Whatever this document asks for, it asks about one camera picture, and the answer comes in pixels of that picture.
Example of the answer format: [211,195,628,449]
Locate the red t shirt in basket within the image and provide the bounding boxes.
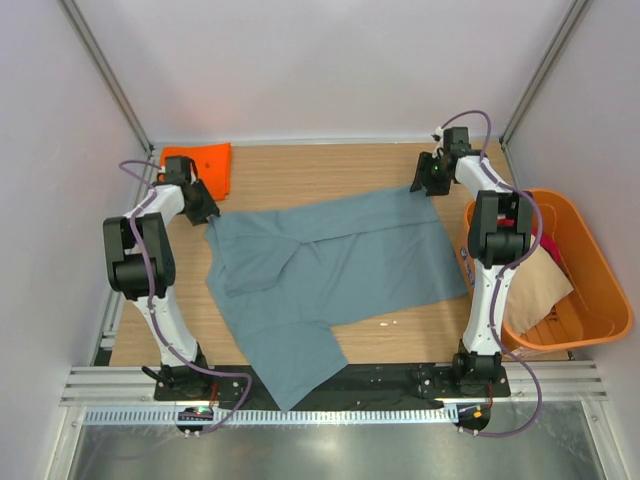
[497,218,566,272]

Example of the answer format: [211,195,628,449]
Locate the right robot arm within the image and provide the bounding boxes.
[410,127,536,396]

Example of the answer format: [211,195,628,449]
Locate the blue grey t shirt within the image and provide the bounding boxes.
[205,187,467,411]

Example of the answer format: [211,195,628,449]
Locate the orange plastic basket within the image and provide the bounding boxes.
[453,187,634,351]

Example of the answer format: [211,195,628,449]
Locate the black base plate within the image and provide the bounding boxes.
[141,363,511,412]

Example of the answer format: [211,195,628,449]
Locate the folded orange t shirt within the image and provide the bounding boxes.
[160,143,232,202]

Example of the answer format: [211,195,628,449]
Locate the left aluminium corner post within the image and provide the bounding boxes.
[57,0,153,155]

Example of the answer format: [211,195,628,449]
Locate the white slotted cable duct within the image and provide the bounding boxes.
[84,405,458,427]

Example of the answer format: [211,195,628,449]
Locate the aluminium frame rail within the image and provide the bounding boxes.
[58,364,166,407]

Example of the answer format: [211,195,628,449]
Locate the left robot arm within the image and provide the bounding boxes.
[103,156,220,401]

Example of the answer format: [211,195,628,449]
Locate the beige t shirt in basket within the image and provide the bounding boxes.
[503,247,574,335]

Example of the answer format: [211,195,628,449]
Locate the aluminium corner post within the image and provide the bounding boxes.
[499,0,594,151]
[57,0,153,155]

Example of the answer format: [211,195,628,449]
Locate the right aluminium corner post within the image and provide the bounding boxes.
[499,0,594,151]

